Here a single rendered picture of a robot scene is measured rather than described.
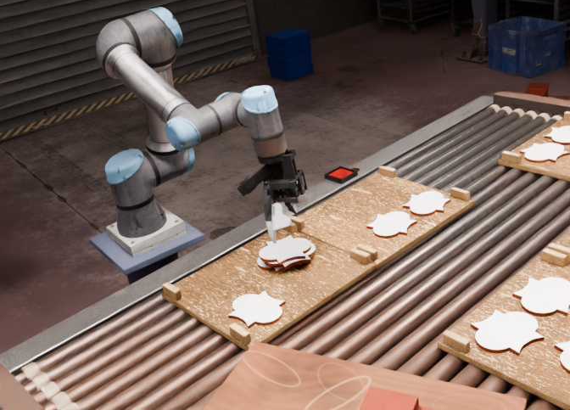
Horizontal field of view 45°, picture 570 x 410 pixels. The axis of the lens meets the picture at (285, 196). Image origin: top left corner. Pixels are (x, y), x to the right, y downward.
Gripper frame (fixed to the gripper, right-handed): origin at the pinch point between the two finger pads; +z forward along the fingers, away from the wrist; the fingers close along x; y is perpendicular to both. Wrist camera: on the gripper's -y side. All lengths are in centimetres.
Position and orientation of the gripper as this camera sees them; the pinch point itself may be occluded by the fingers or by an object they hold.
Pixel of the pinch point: (283, 228)
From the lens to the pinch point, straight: 167.7
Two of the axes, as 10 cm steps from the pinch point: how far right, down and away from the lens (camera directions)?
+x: 3.4, -4.5, 8.3
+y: 9.1, -0.5, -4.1
